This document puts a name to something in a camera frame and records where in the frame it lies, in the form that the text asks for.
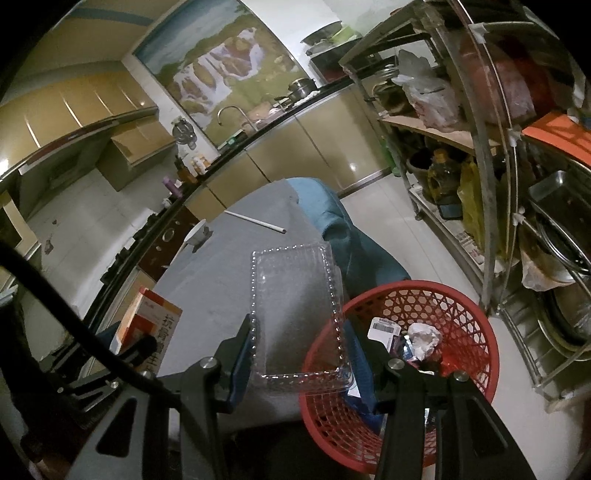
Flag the cooking oil bottle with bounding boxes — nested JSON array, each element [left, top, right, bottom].
[[427, 150, 462, 204]]

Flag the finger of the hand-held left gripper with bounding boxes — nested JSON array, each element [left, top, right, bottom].
[[95, 320, 123, 356], [117, 335, 160, 370]]

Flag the black kitchen countertop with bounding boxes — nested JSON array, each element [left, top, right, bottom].
[[97, 76, 365, 296]]

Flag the steel faucet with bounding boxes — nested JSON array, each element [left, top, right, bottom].
[[217, 105, 259, 137]]

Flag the microwave oven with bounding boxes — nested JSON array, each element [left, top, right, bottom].
[[309, 46, 365, 84]]

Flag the beige wall cabinets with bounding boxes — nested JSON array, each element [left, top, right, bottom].
[[0, 69, 158, 162]]

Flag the small beige wall cabinet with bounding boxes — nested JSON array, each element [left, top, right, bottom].
[[99, 124, 178, 192]]

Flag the white bowl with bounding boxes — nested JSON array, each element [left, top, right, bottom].
[[185, 219, 213, 252]]

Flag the white tissue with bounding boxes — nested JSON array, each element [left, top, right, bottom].
[[406, 323, 443, 361]]

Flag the steel pot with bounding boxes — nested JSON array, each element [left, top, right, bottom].
[[274, 78, 319, 103]]

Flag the white tube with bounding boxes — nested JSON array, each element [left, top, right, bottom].
[[224, 211, 287, 234]]

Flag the newspaper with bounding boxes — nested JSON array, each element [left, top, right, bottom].
[[411, 185, 490, 268]]

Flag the steel tray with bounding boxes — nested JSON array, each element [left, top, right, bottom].
[[300, 22, 358, 47]]

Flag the range hood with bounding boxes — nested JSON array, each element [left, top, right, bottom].
[[0, 108, 160, 217]]

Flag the brown oven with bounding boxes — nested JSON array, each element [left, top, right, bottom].
[[136, 205, 206, 282]]

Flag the green bottle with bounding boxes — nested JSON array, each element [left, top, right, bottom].
[[379, 134, 398, 174]]

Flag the beige kitchen base cabinets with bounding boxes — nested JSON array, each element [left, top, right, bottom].
[[92, 85, 393, 319]]

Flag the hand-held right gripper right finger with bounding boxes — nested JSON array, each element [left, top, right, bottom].
[[342, 323, 536, 480]]

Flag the hanging metal strainer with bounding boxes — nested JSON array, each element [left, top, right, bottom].
[[172, 117, 199, 149]]

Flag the orange board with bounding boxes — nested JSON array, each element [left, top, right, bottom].
[[522, 111, 591, 160]]

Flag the stack of steel basins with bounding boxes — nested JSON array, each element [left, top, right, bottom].
[[522, 217, 591, 361]]

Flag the pink red plastic bag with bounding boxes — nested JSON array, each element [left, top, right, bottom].
[[459, 28, 555, 125]]

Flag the red plastic basket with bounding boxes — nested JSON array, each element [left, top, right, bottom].
[[299, 279, 502, 476]]

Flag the black gas stove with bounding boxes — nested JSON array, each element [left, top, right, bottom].
[[99, 217, 162, 287]]

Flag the red white carton box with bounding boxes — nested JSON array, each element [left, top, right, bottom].
[[111, 287, 184, 377]]

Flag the yellow plastic bag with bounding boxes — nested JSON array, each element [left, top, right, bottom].
[[457, 159, 497, 259]]

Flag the metal shelf rack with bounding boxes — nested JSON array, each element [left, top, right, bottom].
[[339, 0, 591, 402]]

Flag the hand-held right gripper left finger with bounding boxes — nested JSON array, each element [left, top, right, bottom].
[[69, 314, 259, 480]]

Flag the knife block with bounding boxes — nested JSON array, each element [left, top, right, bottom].
[[175, 154, 197, 183]]

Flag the white plastic bag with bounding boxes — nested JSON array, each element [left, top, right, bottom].
[[392, 50, 462, 130]]

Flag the clear plastic clamshell box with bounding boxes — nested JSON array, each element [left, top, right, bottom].
[[250, 240, 355, 397]]

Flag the steel rectangular pan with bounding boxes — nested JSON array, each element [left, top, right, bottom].
[[529, 170, 591, 222]]

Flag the black cable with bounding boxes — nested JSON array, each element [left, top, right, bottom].
[[0, 240, 185, 416]]

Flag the waterfall wall picture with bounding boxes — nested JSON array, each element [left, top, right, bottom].
[[131, 0, 319, 139]]

